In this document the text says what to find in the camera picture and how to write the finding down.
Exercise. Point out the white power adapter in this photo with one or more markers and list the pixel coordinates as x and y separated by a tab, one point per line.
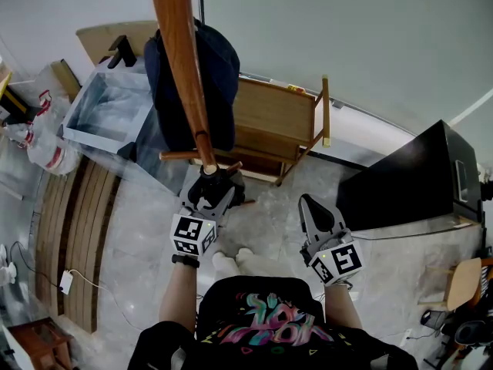
66	282

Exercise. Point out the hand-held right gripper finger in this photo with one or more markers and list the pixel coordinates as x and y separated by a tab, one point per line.
338	222
307	222

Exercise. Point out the flat cardboard sheet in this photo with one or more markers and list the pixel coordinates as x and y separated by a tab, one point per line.
100	37

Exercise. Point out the black t-shirt with colourful print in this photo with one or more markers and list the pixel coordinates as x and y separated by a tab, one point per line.
265	322

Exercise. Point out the wooden shelf unit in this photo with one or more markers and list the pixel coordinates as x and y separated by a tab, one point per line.
269	114

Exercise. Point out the person's right white shoe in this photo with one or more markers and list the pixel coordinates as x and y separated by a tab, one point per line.
243	254

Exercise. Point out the white radiator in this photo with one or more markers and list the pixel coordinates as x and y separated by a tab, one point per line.
362	129

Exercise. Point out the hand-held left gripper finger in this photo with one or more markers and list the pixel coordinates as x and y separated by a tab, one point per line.
223	206
185	197

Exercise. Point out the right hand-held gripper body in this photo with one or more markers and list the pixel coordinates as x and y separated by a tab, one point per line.
339	260

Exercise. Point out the red-brown wooden stool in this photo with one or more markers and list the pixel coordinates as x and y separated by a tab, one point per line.
38	341

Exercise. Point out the clear water jug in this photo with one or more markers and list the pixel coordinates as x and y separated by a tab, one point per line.
44	102
50	152

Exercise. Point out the brown wooden coat rack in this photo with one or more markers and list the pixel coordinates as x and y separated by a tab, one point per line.
181	52

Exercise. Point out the narrow cardboard box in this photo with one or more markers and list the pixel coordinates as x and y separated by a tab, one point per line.
67	77

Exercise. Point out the person's white shoe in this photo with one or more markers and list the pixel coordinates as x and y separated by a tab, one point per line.
223	262
243	254

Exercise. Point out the person's right forearm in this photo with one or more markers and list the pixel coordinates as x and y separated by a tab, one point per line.
341	307

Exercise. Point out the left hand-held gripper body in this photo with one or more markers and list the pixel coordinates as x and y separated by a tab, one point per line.
190	233

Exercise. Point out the person's left forearm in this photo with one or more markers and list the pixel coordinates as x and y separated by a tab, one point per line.
179	295

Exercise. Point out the black wristband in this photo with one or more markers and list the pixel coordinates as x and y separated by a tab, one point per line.
185	261

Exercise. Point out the small black stand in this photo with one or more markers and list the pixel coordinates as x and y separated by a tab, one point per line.
123	50

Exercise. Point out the wooden slatted platform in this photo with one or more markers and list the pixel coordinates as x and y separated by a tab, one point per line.
77	237

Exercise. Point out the black cabinet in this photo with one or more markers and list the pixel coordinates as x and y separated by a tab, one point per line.
404	183

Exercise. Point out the black garment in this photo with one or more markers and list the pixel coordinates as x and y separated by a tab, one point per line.
215	191

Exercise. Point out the black and yellow box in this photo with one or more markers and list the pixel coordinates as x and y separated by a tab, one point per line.
15	104

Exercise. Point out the person's left white shoe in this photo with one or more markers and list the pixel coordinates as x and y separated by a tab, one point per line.
223	262

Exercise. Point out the light wooden chair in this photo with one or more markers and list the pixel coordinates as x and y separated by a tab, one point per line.
462	283

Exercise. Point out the grey marble-look box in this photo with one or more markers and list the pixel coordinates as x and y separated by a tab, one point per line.
108	110

